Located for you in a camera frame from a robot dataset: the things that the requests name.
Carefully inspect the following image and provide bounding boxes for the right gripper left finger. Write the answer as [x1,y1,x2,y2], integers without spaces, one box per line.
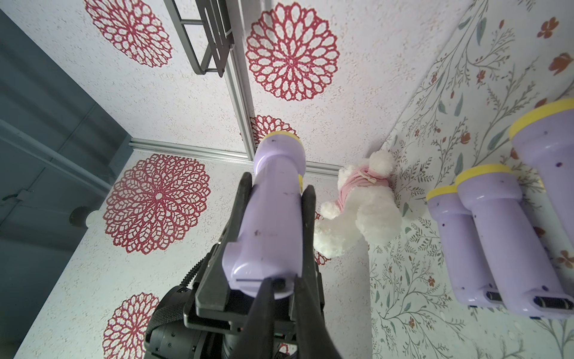
[230,278,275,359]

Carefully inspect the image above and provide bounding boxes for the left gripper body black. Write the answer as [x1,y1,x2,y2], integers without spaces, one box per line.
[143,250,324,359]

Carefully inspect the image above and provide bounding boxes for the black wall shelf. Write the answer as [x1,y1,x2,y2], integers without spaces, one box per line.
[164,0,235,78]

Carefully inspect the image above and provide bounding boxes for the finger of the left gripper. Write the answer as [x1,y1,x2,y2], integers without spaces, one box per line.
[195,172,253,312]
[301,185,324,320]

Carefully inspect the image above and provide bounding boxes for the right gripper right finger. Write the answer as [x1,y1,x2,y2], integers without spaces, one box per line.
[294,277,342,359]

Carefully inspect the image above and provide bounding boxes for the purple flashlight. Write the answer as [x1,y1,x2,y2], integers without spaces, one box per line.
[426,185,503,308]
[455,165,573,320]
[509,99,573,240]
[224,131,306,300]

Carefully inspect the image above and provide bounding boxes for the white plush toy pink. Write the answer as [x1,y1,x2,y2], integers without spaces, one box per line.
[314,150,402,258]

